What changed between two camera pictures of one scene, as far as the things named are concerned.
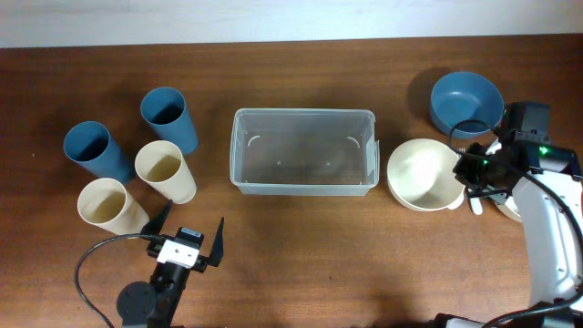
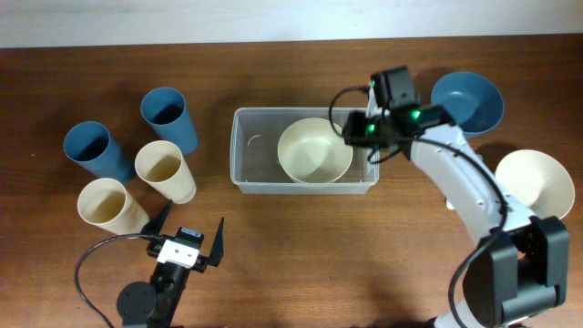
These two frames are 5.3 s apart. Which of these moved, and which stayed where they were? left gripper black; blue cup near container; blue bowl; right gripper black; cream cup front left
Moved: right gripper black
Stayed: blue bowl; left gripper black; blue cup near container; cream cup front left
